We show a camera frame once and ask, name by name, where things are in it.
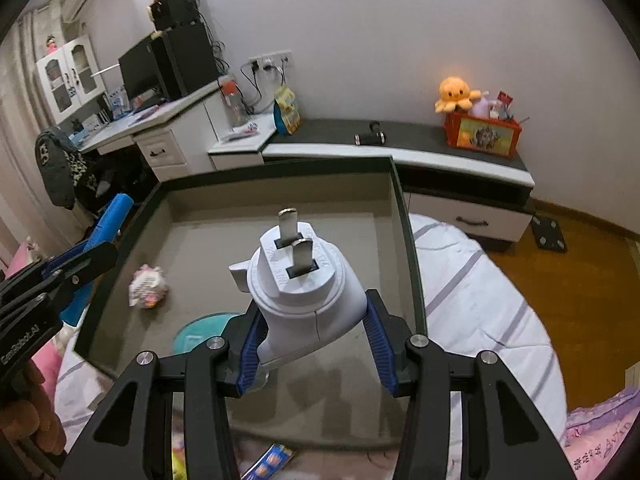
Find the blue cylindrical object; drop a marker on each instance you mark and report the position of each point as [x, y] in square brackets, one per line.
[112, 222]

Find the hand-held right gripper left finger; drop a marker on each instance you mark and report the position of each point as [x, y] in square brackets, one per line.
[248, 355]

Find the pink cloth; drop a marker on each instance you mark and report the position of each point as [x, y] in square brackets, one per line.
[47, 377]

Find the white side cabinet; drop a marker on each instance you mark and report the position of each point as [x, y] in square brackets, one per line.
[240, 147]

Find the white striped quilt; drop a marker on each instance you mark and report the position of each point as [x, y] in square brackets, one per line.
[480, 310]

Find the low cabinet dark top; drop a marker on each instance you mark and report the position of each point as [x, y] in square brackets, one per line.
[425, 150]

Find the black bathroom scale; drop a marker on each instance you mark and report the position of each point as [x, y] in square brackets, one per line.
[549, 232]

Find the black box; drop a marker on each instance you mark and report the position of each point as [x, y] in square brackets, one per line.
[175, 10]

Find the yellow blue snack bag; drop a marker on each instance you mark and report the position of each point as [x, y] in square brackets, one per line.
[287, 110]

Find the blue white box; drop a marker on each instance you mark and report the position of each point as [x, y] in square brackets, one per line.
[117, 102]

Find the orange octopus plush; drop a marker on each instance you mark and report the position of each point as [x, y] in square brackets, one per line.
[455, 92]

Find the blue blister pack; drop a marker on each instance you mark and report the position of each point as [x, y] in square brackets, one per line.
[270, 462]

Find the orange crate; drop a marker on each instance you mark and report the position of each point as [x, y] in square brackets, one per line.
[482, 135]

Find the black computer monitor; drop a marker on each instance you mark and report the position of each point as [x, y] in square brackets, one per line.
[140, 72]

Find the black office chair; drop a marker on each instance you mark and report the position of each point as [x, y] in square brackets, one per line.
[105, 180]

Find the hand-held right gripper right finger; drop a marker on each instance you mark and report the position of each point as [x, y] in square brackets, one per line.
[380, 350]

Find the small pink block toy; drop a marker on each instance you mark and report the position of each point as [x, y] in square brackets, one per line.
[149, 287]

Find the clear bottle orange cap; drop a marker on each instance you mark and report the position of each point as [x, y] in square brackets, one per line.
[234, 102]

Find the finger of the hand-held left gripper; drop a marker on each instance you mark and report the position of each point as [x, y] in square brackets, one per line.
[35, 300]
[92, 260]

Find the purple printed blanket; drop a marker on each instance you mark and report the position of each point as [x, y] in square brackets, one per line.
[600, 435]

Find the white wall socket strip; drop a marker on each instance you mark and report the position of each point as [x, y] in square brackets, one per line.
[270, 60]

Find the white glass-door cabinet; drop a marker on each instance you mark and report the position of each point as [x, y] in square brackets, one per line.
[70, 80]

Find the beige curtain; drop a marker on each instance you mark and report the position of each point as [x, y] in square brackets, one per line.
[17, 110]

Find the white desk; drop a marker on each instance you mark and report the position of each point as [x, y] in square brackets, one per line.
[170, 145]

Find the black massage gun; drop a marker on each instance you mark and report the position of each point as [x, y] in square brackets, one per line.
[370, 136]

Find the purple plush toy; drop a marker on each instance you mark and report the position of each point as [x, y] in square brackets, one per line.
[482, 107]

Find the teal round item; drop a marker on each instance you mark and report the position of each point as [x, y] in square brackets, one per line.
[200, 332]

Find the dark jacket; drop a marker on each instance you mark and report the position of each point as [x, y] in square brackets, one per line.
[52, 170]

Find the pink storage box dark rim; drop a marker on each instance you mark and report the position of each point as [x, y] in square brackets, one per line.
[210, 220]

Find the person's left hand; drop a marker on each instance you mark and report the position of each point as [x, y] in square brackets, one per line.
[22, 420]

